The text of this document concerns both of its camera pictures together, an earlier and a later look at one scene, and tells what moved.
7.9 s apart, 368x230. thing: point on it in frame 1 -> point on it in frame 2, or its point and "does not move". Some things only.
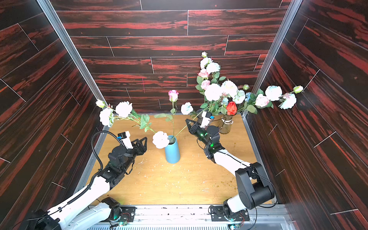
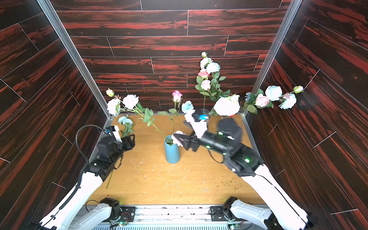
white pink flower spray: [257, 99] does not move
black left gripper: [143, 149] -> [128, 143]
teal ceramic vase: [172, 151] does not move
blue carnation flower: [186, 108] does not move
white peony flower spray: [161, 140] -> [129, 102]
